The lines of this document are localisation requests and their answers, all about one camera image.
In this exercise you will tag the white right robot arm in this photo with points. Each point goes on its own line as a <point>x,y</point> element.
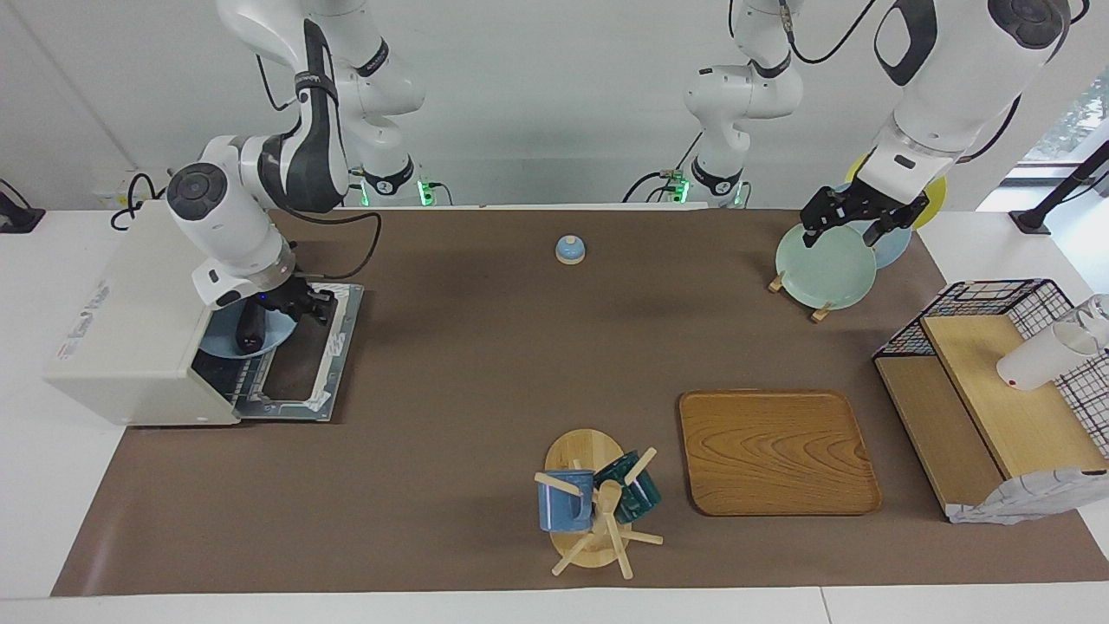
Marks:
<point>221,212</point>

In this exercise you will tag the yellow plate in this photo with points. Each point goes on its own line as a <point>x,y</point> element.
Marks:
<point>934,199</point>

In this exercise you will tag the glass oven door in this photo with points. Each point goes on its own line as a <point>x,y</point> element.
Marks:
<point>333,364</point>

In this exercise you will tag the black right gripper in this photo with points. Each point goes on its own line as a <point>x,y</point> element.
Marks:
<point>290,299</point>

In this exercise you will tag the white cup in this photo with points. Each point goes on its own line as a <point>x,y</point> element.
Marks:
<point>1035,364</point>

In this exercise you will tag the cream toaster oven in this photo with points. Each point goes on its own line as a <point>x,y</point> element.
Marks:
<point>130,347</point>

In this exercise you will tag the white checked cloth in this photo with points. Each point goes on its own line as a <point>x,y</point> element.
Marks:
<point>1014,503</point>

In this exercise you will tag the mint green plate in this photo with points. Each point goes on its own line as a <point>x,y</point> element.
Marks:
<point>823,269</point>

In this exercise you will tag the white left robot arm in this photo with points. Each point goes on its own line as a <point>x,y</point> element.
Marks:
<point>953,78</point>

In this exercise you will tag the blue mug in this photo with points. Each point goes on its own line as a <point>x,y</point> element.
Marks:
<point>561,511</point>

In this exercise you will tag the wooden plate rack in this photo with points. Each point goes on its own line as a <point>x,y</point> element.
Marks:
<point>820,314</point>

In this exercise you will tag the large light blue plate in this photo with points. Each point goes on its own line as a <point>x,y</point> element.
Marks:
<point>892,247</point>

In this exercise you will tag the small blue bell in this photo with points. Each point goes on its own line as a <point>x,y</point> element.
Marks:
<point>570,251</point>

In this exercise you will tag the brown table mat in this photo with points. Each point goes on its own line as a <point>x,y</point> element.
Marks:
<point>476,373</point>

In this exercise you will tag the black metal stand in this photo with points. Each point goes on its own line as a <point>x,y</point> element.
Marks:
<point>1061,186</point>

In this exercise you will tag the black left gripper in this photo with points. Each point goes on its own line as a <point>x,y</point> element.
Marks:
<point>862,204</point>

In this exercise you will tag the clear glass cup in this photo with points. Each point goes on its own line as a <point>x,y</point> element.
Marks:
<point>1099,312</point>

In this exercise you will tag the wooden tray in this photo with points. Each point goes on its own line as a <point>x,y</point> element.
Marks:
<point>775,455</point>

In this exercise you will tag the small light blue plate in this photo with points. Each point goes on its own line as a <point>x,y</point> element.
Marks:
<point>221,334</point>

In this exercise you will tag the black clamp mount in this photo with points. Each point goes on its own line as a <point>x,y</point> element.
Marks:
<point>17,218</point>

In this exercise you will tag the wooden mug tree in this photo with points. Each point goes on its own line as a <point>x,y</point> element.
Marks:
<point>576,451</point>

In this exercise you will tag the dark purple eggplant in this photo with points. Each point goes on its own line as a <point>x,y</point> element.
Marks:
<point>251,334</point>

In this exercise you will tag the dark green mug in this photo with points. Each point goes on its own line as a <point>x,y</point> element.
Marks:
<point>637,498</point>

